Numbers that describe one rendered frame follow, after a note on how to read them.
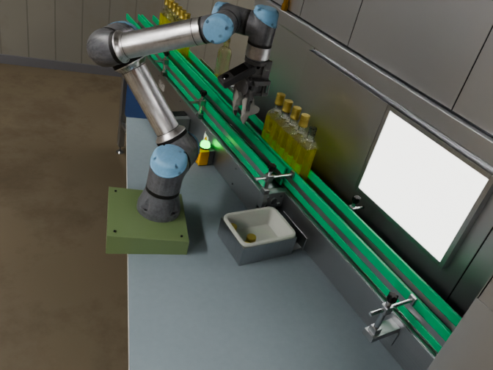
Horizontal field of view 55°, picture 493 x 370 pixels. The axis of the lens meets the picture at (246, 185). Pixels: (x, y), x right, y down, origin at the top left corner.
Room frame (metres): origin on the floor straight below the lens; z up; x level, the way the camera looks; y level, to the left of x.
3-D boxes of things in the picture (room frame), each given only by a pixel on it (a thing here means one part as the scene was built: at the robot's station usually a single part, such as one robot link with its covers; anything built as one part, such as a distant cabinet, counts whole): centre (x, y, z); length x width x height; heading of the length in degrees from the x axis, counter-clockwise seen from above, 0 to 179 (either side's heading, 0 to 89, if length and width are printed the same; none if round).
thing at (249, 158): (2.22, 0.45, 0.93); 1.75 x 0.01 x 0.08; 37
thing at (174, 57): (2.27, 0.39, 0.93); 1.75 x 0.01 x 0.08; 37
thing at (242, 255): (1.36, -0.10, 0.79); 0.27 x 0.17 x 0.08; 127
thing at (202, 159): (1.80, 0.22, 0.79); 0.07 x 0.07 x 0.07; 37
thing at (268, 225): (1.35, -0.08, 0.80); 0.22 x 0.17 x 0.09; 127
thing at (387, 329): (0.98, -0.47, 0.90); 0.17 x 0.05 x 0.23; 127
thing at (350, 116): (1.54, -0.38, 1.15); 0.90 x 0.03 x 0.34; 37
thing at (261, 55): (1.46, 0.07, 1.40); 0.08 x 0.08 x 0.05
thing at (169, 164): (1.33, 0.27, 0.98); 0.13 x 0.12 x 0.14; 175
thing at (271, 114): (1.77, -0.04, 0.99); 0.06 x 0.06 x 0.21; 37
